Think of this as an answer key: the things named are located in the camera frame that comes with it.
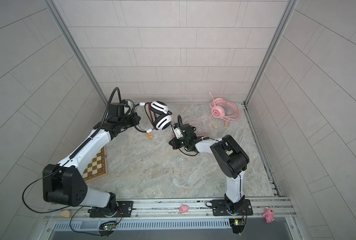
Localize pink pig toy centre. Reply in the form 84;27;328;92
179;205;189;214

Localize pink headphones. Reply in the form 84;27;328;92
209;92;241;122

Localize right circuit board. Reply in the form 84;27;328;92
229;219;246;234

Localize beige wooden piece on rail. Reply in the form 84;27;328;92
60;210;72;218

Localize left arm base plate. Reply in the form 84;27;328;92
88;201;134;218

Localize left circuit board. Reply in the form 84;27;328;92
99;221;117;231

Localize circuit board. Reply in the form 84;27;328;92
229;219;246;234
99;221;117;231

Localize black white headphones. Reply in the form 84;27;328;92
134;101;173;134

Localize small wooden block centre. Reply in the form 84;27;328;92
145;133;154;140

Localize pink pig toy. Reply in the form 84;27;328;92
179;205;189;214
262;207;274;223

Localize aluminium rail frame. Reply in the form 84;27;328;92
39;197;296;222

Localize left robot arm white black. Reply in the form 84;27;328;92
43;113;141;217

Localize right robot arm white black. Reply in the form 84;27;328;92
169;123;253;216

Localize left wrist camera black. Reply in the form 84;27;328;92
108;103;131;119

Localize wooden chessboard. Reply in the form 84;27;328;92
83;147;108;182

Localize pink pig toy right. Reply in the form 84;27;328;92
262;207;274;223

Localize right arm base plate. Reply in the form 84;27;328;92
206;199;253;216

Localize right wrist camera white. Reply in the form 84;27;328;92
172;123;183;139

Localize left arm loose black cable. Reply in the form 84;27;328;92
21;176;71;214

